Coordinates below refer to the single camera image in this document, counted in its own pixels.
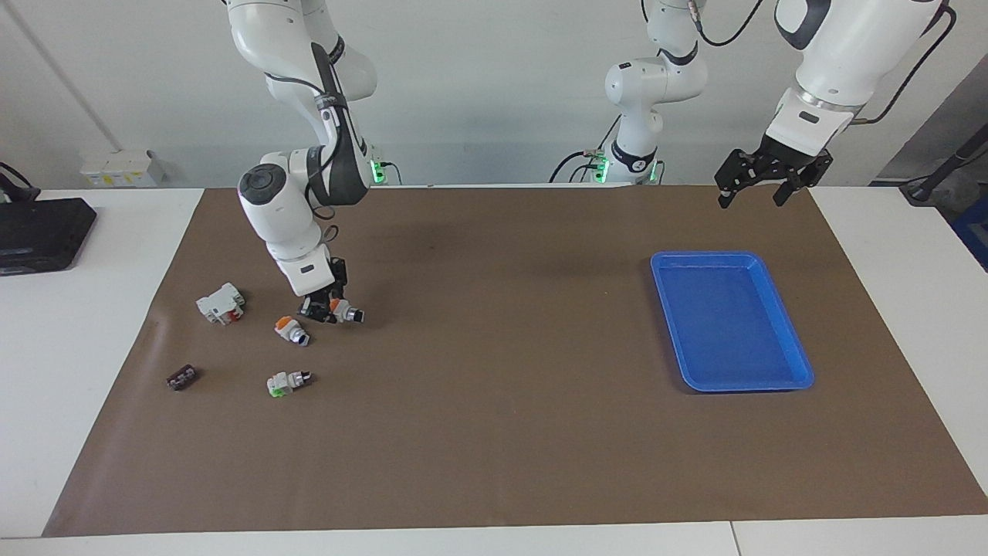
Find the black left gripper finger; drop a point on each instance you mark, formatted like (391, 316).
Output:
(733, 174)
(806, 179)

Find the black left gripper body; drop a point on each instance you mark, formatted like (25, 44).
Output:
(783, 157)

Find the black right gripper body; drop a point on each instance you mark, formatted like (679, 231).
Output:
(339, 276)

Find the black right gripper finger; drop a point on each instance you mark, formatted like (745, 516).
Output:
(335, 313)
(312, 313)

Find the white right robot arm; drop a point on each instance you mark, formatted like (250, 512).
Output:
(274, 212)

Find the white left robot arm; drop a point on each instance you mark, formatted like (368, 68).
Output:
(841, 62)

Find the orange white push button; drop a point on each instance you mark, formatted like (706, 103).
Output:
(292, 330)

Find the white red circuit breaker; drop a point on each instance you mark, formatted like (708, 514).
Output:
(219, 303)

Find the black stand pole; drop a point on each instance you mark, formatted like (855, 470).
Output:
(945, 166)

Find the small dark brown component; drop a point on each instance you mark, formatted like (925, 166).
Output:
(182, 378)

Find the blue plastic tray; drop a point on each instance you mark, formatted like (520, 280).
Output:
(729, 332)

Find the blue crate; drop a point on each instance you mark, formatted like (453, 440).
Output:
(974, 232)

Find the brown table mat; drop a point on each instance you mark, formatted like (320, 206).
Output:
(494, 432)

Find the black electronics box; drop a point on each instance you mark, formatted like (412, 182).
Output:
(42, 232)

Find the white wall socket box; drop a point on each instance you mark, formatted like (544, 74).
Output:
(120, 170)

